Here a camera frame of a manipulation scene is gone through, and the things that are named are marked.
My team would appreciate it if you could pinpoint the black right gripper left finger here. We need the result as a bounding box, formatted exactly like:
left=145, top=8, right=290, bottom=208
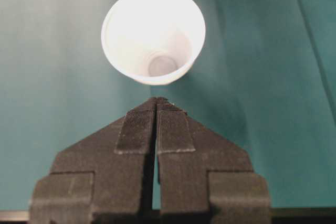
left=29, top=98, right=157, bottom=223

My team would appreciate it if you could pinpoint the teal table cloth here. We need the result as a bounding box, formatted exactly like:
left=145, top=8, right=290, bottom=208
left=1, top=0, right=335, bottom=210

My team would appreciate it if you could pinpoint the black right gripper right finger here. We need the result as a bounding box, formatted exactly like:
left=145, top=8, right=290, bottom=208
left=156, top=98, right=271, bottom=223

